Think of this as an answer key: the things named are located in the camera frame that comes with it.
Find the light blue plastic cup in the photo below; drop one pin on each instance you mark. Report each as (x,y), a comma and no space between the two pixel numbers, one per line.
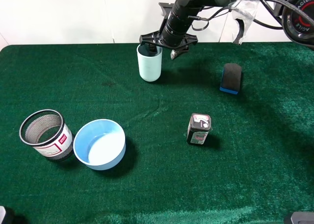
(149,63)

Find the clear plastic wrap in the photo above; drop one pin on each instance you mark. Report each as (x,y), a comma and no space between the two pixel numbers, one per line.
(243,12)

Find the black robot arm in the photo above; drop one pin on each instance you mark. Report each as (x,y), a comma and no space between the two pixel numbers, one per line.
(296,19)

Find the black rectangular tin box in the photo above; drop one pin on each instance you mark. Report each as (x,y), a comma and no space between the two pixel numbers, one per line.
(198,128)

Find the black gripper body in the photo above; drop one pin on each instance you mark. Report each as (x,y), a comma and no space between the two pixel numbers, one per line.
(172,33)

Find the blue round bowl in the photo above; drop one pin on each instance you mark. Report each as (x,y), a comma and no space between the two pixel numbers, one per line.
(100,144)

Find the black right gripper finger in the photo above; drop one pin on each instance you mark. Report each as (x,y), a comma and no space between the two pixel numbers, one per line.
(176,53)

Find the green felt table cloth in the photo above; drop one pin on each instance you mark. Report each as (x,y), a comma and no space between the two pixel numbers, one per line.
(255,166)

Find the black mesh pen holder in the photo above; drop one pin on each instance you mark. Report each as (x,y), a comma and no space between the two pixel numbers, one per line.
(47,133)

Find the blue whiteboard eraser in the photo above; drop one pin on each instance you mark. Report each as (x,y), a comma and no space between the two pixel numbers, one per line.
(231,78)

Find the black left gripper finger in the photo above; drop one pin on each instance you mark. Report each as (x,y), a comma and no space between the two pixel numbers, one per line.
(152,49)

